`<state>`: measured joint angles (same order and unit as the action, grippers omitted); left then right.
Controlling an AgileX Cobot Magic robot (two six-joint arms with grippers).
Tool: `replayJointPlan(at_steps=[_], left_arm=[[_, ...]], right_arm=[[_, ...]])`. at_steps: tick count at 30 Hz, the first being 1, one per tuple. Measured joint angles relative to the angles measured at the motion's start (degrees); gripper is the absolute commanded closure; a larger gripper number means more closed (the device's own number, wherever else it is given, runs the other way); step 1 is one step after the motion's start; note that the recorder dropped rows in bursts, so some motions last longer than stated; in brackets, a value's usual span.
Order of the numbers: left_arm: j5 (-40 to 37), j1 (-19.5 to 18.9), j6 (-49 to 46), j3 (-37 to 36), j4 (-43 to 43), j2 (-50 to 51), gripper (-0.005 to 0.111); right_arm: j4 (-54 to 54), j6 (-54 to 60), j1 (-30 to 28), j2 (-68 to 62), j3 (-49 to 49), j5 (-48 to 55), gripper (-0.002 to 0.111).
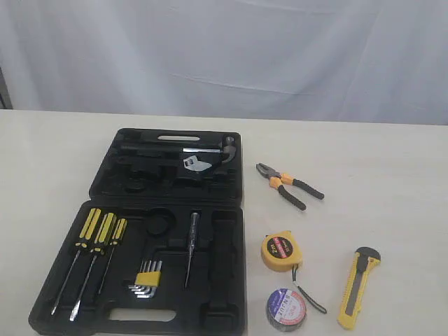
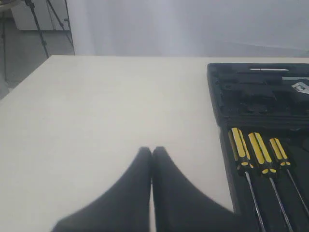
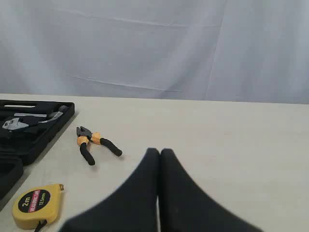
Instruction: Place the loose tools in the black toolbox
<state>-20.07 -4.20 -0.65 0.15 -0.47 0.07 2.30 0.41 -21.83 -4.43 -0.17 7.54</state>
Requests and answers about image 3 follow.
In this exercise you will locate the steel claw hammer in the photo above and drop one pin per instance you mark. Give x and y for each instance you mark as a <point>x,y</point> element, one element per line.
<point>48,118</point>

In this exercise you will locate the black plastic tool case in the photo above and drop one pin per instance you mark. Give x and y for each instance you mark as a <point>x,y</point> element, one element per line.
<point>21,147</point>

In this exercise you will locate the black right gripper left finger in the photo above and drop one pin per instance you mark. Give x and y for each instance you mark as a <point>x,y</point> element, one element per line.
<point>131,208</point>

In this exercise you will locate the silver adjustable wrench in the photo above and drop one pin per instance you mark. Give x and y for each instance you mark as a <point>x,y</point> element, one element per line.
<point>14,124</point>

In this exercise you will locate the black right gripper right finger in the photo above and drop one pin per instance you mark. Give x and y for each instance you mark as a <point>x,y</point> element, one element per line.
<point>185,207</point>

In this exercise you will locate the white backdrop curtain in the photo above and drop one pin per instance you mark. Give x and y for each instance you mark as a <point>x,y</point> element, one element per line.
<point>214,50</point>

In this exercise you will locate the orange black combination pliers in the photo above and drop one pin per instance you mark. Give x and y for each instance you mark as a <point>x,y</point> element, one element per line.
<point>85,136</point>

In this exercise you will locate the yellow tape measure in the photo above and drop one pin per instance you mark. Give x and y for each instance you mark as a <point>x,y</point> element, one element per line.
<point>37,207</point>

